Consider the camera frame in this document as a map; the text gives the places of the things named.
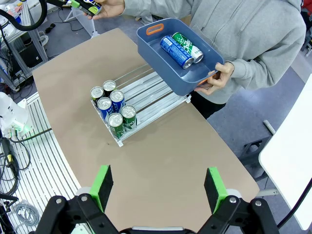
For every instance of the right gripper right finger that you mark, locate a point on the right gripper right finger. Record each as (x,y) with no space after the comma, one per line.
(215,187)

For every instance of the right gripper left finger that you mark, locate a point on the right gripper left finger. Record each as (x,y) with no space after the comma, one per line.
(101,185)

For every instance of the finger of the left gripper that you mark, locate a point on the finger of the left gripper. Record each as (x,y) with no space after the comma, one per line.
(75,3)

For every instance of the blue beverage can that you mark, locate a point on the blue beverage can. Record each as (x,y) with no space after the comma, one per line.
(117,97)
(175,51)
(104,104)

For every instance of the green beverage can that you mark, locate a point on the green beverage can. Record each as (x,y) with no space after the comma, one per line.
(192,47)
(128,114)
(115,122)

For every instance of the person's left forearm grey sleeve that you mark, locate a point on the person's left forearm grey sleeve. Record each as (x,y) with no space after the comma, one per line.
(268,70)

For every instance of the person's right forearm grey sleeve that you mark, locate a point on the person's right forearm grey sleeve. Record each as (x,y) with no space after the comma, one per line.
(136,7)

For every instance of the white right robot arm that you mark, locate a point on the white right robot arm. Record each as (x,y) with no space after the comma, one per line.
(12,109)

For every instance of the clear acrylic can dispenser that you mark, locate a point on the clear acrylic can dispenser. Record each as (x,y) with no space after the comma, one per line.
(151,97)

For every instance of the person's right hand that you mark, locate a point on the person's right hand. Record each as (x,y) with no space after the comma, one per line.
(109,8)

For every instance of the person's left hand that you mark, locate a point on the person's left hand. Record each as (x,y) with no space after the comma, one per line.
(223,73)

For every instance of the white tripod legs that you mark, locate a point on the white tripod legs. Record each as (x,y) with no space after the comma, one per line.
(93,26)

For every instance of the white slotted platform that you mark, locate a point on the white slotted platform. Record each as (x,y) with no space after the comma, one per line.
(46,156)

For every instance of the white table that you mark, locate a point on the white table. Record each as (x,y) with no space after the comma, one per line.
(290,146)

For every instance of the person in grey hoodie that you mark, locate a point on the person in grey hoodie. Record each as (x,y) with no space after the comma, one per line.
(243,31)

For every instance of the aluminium profile frame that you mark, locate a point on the aluminium profile frame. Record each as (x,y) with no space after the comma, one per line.
(36,46)

